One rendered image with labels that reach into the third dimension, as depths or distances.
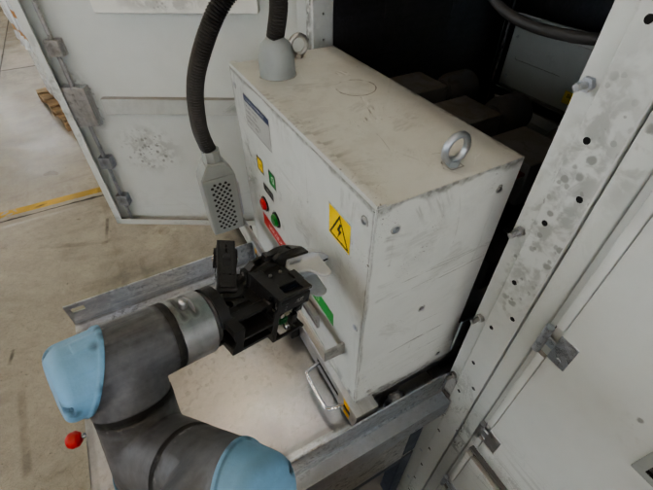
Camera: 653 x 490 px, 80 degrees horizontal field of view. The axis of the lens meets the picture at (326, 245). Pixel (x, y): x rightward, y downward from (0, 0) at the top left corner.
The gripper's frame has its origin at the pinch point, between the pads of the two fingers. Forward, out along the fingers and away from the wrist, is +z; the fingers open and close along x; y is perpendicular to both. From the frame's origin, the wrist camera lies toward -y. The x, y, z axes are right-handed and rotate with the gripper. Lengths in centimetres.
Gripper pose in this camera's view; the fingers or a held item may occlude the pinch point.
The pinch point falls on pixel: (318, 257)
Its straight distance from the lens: 59.3
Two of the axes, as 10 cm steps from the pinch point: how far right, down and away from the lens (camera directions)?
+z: 7.0, -2.8, 6.6
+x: 1.8, -8.2, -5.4
